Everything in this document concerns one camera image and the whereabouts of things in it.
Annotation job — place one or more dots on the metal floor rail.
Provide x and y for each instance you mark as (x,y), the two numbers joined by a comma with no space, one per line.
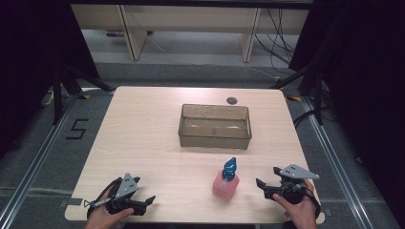
(337,165)
(35,165)

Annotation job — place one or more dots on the black curtain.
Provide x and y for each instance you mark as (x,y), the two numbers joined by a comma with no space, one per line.
(35,63)
(363,79)

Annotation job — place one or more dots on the small pink object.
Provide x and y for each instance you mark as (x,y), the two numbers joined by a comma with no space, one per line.
(114,33)

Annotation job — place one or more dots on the clear brown plastic box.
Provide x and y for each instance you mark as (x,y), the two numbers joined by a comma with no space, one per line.
(215,127)

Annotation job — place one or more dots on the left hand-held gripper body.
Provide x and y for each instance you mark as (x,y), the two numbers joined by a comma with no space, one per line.
(126,186)

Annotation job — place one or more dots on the pink soap bottle blue pump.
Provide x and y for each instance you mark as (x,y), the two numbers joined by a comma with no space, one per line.
(226,186)

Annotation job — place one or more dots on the round grey table grommet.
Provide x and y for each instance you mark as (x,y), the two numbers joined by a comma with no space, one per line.
(231,100)

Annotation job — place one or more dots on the black metal stand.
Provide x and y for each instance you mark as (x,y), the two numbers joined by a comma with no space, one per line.
(317,95)
(58,95)

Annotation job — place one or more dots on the person's left hand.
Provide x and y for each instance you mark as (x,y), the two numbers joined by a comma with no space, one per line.
(103,218)

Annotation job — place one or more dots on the beige wooden desk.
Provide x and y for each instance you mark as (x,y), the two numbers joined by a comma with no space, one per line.
(191,19)

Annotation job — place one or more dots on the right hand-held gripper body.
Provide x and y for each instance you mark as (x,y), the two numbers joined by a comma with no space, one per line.
(291,187)

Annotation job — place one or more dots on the person's right hand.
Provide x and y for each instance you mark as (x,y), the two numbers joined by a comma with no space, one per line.
(301,213)

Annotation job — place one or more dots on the grey tape strip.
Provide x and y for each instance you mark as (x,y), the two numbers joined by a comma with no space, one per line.
(71,202)

